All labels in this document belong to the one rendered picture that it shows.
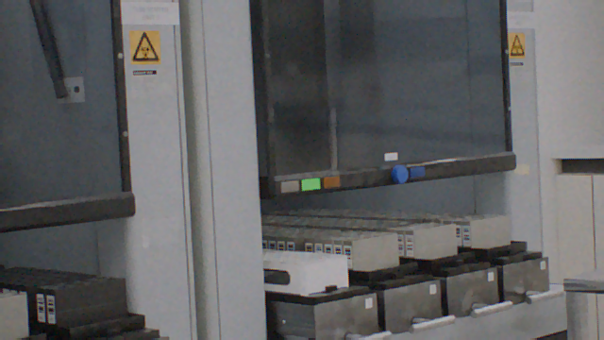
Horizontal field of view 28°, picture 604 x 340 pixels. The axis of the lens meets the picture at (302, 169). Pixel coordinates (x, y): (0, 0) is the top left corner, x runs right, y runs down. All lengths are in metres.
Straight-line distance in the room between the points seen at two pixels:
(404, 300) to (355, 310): 0.11
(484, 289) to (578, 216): 2.25
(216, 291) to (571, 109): 2.82
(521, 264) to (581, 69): 2.40
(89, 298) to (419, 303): 0.58
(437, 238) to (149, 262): 0.60
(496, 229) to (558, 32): 2.23
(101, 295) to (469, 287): 0.69
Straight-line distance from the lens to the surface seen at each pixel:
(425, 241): 2.09
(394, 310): 1.93
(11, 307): 1.58
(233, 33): 1.81
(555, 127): 4.38
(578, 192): 4.33
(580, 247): 4.34
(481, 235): 2.21
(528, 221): 2.35
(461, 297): 2.05
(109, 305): 1.66
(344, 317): 1.85
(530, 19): 2.37
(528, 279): 2.20
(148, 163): 1.71
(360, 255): 1.97
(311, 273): 1.85
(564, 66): 4.44
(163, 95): 1.73
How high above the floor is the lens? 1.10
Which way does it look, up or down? 3 degrees down
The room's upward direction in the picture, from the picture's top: 3 degrees counter-clockwise
